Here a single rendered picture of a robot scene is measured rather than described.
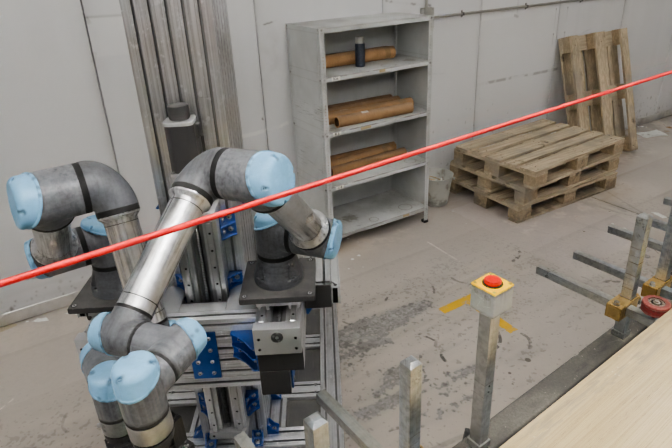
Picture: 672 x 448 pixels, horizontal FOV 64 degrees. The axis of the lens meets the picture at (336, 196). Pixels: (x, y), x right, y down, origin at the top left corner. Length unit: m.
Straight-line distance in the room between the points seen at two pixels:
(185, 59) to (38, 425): 2.01
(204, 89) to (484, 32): 3.54
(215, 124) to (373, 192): 2.89
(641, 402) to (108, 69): 2.96
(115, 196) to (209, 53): 0.53
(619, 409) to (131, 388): 1.13
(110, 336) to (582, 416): 1.09
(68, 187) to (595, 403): 1.33
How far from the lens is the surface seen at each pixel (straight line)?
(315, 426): 1.10
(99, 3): 3.37
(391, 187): 4.53
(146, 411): 0.99
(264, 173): 1.11
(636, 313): 2.02
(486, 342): 1.40
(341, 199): 4.26
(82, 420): 2.98
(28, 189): 1.27
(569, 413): 1.51
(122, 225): 1.30
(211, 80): 1.61
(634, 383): 1.65
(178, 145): 1.59
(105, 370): 1.25
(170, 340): 1.03
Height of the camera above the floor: 1.93
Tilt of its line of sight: 24 degrees down
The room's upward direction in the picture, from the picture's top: 3 degrees counter-clockwise
